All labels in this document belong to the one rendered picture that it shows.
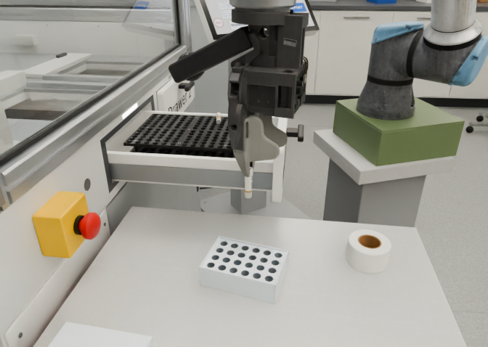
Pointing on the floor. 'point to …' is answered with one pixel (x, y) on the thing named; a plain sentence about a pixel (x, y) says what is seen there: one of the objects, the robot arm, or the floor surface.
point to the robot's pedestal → (372, 185)
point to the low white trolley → (138, 307)
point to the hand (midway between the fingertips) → (244, 164)
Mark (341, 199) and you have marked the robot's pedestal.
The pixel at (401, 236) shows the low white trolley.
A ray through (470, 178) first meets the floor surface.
